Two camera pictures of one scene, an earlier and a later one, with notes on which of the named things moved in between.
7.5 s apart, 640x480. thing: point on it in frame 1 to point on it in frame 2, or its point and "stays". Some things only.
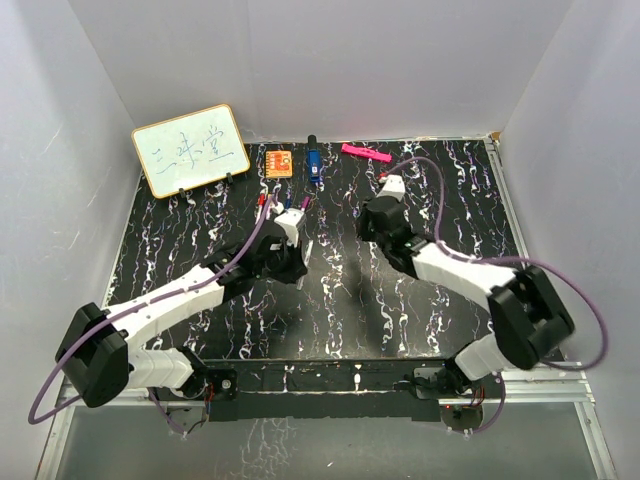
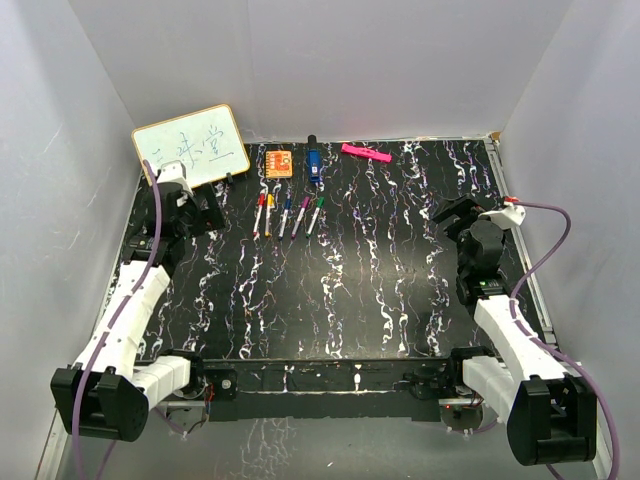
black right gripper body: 366,229 to 467,210
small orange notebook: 279,164 stays
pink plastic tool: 366,152 stays
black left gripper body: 283,267 to 197,222
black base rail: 324,386 stays
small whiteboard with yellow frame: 190,150 stays
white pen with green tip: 309,248 to 319,204
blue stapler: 314,159 stays
